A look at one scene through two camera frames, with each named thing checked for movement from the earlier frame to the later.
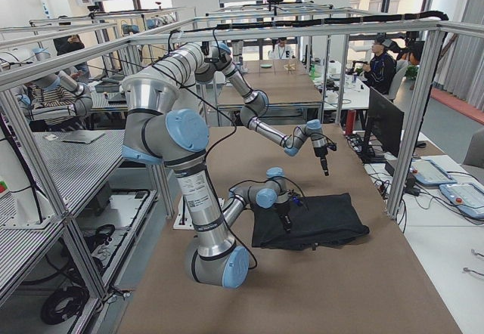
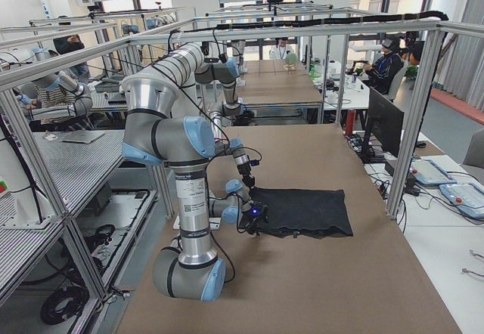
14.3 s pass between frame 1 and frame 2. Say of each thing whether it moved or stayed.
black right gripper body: moved
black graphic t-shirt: moved
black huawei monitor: stayed
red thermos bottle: stayed
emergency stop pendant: stayed
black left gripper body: moved
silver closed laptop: stayed
